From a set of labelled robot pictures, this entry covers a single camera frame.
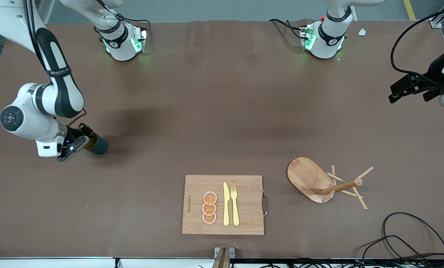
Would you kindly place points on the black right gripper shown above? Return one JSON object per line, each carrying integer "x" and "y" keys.
{"x": 74, "y": 133}

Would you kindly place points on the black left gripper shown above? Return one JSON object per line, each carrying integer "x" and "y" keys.
{"x": 432, "y": 73}

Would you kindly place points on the dark teal ribbed cup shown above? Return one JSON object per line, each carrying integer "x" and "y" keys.
{"x": 100, "y": 146}

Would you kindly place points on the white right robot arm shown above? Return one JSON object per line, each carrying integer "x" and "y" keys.
{"x": 64, "y": 89}

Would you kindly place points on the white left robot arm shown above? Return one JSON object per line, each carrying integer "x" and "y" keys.
{"x": 328, "y": 41}

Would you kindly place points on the wooden mug rack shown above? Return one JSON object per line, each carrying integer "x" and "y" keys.
{"x": 307, "y": 178}

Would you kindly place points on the small white paper scrap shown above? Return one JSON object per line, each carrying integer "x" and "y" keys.
{"x": 362, "y": 32}

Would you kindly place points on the orange slice toy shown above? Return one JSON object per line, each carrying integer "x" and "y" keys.
{"x": 209, "y": 218}
{"x": 209, "y": 198}
{"x": 209, "y": 209}

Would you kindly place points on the yellow plastic knife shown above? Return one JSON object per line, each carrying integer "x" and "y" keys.
{"x": 226, "y": 208}

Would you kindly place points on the yellow plastic fork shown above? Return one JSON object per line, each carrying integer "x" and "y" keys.
{"x": 235, "y": 212}

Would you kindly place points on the bamboo cutting board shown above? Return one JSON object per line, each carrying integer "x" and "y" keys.
{"x": 248, "y": 201}

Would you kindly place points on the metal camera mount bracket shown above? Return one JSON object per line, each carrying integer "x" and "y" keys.
{"x": 224, "y": 258}

